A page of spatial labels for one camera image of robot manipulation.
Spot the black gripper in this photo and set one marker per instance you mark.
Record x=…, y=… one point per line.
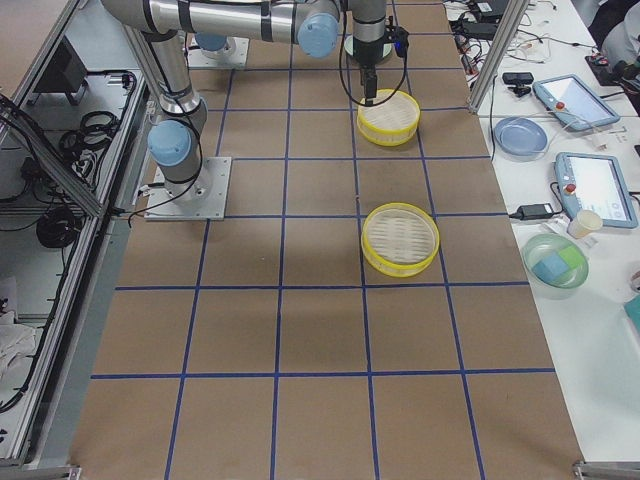
x=369, y=54

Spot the yellow bamboo steamer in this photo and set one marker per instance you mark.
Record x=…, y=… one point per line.
x=393, y=122
x=399, y=240

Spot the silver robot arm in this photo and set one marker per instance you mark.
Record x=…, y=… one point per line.
x=213, y=46
x=153, y=29

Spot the green plate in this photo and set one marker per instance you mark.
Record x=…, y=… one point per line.
x=349, y=47

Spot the black webcam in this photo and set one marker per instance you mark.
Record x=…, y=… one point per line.
x=519, y=83

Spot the blue plate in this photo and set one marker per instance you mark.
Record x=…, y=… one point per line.
x=521, y=138

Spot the black power adapter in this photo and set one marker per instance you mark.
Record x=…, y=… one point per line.
x=539, y=211

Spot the far teach pendant tablet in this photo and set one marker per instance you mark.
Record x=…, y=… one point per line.
x=574, y=103

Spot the teach pendant tablet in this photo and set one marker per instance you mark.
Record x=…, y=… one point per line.
x=596, y=183
x=574, y=103

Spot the near teach pendant tablet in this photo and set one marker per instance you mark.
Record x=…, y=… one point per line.
x=596, y=183

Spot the paper cup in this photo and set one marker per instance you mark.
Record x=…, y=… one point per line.
x=584, y=223

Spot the blue sponge block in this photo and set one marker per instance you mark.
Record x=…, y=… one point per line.
x=550, y=269

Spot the green glass bowl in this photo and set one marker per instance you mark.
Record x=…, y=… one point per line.
x=538, y=247

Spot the green sponge block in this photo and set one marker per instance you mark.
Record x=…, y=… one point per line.
x=572, y=256

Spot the white crumpled cloth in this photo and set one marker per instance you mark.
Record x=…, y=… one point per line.
x=17, y=340

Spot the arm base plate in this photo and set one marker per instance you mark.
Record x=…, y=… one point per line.
x=237, y=60
x=206, y=199

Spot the aluminium frame post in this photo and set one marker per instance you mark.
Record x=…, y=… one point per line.
x=506, y=30

